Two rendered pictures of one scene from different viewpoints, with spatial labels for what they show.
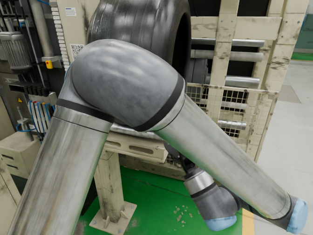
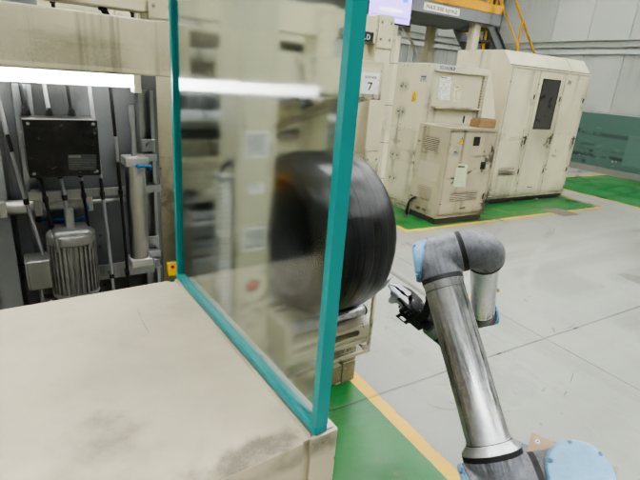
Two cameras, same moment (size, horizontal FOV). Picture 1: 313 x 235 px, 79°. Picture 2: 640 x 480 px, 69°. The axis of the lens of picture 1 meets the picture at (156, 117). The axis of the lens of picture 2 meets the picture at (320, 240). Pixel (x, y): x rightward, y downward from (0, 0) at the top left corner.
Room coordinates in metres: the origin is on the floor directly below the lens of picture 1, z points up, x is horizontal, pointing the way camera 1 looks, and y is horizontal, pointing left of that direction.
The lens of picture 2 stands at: (-0.08, 1.33, 1.70)
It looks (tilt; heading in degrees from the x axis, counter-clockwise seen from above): 19 degrees down; 306
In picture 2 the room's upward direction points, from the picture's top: 4 degrees clockwise
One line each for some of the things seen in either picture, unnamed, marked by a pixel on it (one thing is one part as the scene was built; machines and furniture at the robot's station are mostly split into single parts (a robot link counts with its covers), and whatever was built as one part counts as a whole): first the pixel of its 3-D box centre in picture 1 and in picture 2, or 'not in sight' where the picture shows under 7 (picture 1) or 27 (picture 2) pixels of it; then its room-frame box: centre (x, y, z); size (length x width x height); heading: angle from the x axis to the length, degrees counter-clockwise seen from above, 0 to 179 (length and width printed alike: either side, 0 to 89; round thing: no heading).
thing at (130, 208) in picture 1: (113, 213); not in sight; (0.95, 0.33, 0.02); 0.27 x 0.27 x 0.04; 72
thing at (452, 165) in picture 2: not in sight; (451, 172); (2.24, -4.80, 0.62); 0.91 x 0.58 x 1.25; 68
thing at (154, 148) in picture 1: (130, 141); (323, 335); (0.75, 0.12, 0.83); 0.36 x 0.09 x 0.06; 72
